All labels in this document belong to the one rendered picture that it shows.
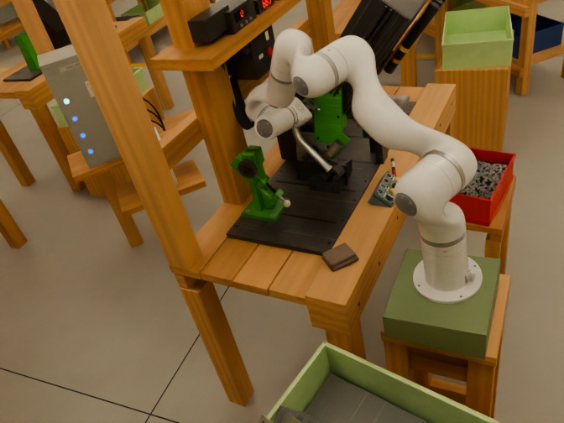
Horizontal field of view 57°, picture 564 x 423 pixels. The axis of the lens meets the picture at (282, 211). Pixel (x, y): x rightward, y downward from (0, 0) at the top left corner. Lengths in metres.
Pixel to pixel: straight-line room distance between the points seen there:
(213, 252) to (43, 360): 1.56
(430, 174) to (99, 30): 0.92
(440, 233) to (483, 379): 0.48
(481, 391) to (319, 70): 1.02
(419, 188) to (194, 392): 1.76
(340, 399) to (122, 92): 1.03
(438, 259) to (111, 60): 1.03
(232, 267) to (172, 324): 1.22
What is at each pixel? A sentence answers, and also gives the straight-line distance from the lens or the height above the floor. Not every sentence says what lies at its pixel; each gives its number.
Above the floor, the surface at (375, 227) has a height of 0.90.
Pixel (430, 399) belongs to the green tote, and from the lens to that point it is 1.34.
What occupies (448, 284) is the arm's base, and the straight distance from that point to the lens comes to 1.50.
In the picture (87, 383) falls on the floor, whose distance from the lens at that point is 2.96.
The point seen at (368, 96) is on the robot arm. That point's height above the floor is 1.51.
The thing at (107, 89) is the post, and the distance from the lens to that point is 1.55.
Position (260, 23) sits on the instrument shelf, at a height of 1.53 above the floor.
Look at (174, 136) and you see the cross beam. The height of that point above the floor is 1.27.
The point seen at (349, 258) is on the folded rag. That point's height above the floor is 0.92.
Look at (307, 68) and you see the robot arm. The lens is 1.30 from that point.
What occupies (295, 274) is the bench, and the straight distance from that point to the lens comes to 1.74.
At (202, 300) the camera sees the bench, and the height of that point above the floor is 0.71.
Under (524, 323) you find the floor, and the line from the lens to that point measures 2.75.
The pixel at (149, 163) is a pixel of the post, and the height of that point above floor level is 1.32.
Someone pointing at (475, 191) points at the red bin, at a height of 0.88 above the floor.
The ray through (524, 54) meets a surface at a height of 0.34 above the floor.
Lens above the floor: 2.08
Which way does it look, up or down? 36 degrees down
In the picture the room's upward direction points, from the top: 13 degrees counter-clockwise
